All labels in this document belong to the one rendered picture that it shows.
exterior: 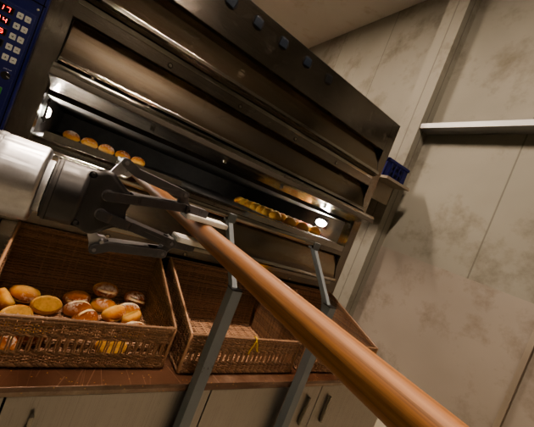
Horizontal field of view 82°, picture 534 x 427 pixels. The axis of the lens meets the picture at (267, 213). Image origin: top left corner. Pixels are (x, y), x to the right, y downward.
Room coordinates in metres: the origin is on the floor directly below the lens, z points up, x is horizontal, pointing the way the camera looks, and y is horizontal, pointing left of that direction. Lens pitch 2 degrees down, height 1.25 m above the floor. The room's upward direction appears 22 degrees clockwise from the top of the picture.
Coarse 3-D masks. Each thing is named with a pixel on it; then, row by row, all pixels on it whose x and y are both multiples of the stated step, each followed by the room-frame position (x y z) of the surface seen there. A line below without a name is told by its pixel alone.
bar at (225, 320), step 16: (80, 160) 0.90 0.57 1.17; (208, 208) 1.13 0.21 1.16; (256, 224) 1.26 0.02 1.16; (304, 240) 1.41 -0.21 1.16; (320, 272) 1.38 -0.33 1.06; (320, 288) 1.34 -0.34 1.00; (224, 304) 1.01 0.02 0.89; (224, 320) 1.00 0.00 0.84; (208, 336) 1.02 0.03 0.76; (224, 336) 1.01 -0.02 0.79; (208, 352) 0.99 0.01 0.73; (304, 352) 1.29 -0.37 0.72; (208, 368) 1.01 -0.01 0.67; (304, 368) 1.26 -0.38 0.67; (192, 384) 1.01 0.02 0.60; (304, 384) 1.28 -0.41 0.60; (192, 400) 1.00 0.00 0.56; (288, 400) 1.28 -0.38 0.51; (176, 416) 1.02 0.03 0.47; (192, 416) 1.01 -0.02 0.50; (288, 416) 1.27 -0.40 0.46
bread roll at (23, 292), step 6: (12, 288) 1.07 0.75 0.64; (18, 288) 1.08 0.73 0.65; (24, 288) 1.09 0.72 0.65; (30, 288) 1.10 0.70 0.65; (12, 294) 1.07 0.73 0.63; (18, 294) 1.07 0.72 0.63; (24, 294) 1.08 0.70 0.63; (30, 294) 1.09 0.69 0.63; (36, 294) 1.11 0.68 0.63; (18, 300) 1.07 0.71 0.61; (24, 300) 1.08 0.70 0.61; (30, 300) 1.09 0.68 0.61
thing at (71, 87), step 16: (64, 80) 1.02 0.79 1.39; (80, 80) 1.04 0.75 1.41; (80, 96) 1.13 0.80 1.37; (96, 96) 1.08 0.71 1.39; (112, 96) 1.10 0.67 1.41; (112, 112) 1.22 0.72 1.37; (128, 112) 1.15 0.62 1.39; (144, 112) 1.16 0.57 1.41; (144, 128) 1.31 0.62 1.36; (160, 128) 1.24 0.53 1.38; (176, 128) 1.24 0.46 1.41; (176, 144) 1.43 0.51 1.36; (192, 144) 1.34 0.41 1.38; (208, 144) 1.32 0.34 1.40; (240, 160) 1.41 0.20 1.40; (256, 176) 1.61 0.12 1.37; (272, 176) 1.52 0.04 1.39; (288, 192) 1.79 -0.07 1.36; (304, 192) 1.66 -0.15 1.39; (336, 208) 1.85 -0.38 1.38
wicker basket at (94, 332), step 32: (32, 256) 1.16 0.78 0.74; (64, 256) 1.22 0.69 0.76; (96, 256) 1.28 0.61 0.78; (128, 256) 1.36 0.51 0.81; (64, 288) 1.21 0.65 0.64; (128, 288) 1.35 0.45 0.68; (160, 288) 1.29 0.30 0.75; (0, 320) 0.79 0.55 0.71; (32, 320) 0.82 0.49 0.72; (64, 320) 0.87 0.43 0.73; (160, 320) 1.18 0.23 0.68; (0, 352) 0.80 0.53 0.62; (32, 352) 0.84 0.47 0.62; (64, 352) 0.89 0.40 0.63; (96, 352) 0.93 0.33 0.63; (128, 352) 0.99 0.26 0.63; (160, 352) 1.05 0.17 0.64
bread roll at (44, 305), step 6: (36, 300) 1.06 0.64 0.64; (42, 300) 1.07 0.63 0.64; (48, 300) 1.09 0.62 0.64; (54, 300) 1.10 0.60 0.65; (30, 306) 1.05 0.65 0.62; (36, 306) 1.06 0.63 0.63; (42, 306) 1.07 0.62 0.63; (48, 306) 1.08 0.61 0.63; (54, 306) 1.09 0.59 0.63; (60, 306) 1.10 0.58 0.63; (36, 312) 1.06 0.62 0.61; (42, 312) 1.06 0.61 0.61; (48, 312) 1.07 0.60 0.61; (54, 312) 1.09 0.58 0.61
